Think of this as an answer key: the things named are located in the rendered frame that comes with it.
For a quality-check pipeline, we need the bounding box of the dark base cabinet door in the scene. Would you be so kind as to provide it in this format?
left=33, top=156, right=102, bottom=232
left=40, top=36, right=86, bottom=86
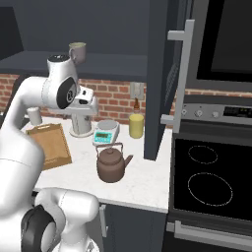
left=97, top=202, right=169, bottom=252

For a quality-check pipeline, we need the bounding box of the brown kettle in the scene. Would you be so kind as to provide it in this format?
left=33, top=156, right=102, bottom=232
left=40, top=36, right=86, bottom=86
left=94, top=142, right=135, bottom=184

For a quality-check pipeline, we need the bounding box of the black stove with oven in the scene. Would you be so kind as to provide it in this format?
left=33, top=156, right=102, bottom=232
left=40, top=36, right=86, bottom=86
left=162, top=94, right=252, bottom=252

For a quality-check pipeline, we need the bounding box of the grey base cabinet handle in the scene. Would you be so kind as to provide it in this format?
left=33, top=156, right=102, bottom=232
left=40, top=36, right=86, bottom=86
left=98, top=204, right=109, bottom=238

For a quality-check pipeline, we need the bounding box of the grey wall outlet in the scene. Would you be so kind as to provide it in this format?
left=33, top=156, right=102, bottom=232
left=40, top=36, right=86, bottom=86
left=129, top=81, right=146, bottom=99

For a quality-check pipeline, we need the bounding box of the small white cup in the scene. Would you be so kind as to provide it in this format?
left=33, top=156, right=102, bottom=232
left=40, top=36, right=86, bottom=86
left=26, top=106, right=43, bottom=127

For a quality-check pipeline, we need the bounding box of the dark cabinet door with handle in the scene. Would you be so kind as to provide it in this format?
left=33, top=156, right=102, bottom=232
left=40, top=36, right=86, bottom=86
left=143, top=0, right=195, bottom=162

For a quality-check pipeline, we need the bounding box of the dark wall cabinet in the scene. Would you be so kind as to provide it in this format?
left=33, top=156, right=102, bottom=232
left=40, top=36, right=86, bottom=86
left=0, top=0, right=153, bottom=83

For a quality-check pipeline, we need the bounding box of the grey cabinet door handle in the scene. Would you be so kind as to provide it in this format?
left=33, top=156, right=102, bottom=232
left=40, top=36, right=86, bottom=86
left=159, top=19, right=196, bottom=134

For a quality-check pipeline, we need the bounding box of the grey oven door handle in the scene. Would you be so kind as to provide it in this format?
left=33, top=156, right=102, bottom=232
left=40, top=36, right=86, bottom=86
left=165, top=220, right=252, bottom=252

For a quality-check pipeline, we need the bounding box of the teal kitchen scale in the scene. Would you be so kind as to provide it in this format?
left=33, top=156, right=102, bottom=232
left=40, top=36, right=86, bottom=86
left=92, top=119, right=121, bottom=147

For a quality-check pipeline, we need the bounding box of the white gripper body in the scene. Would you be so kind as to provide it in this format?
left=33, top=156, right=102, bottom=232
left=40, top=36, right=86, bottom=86
left=64, top=95, right=99, bottom=117

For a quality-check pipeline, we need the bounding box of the yellow jar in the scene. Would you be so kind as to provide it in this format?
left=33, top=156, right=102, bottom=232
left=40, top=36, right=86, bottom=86
left=128, top=112, right=145, bottom=140

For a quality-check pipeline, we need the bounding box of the wooden tray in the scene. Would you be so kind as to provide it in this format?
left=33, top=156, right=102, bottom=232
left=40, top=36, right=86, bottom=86
left=26, top=122, right=73, bottom=171

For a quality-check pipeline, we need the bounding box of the small brown bottle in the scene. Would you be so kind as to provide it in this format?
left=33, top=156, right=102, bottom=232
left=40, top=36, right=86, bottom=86
left=132, top=97, right=141, bottom=115

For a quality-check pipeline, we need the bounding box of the grey-green mug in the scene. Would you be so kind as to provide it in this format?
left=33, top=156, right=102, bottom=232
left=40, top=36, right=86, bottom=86
left=68, top=41, right=88, bottom=65

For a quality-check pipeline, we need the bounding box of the black microwave oven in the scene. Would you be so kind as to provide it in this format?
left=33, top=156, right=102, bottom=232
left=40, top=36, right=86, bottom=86
left=189, top=0, right=252, bottom=94

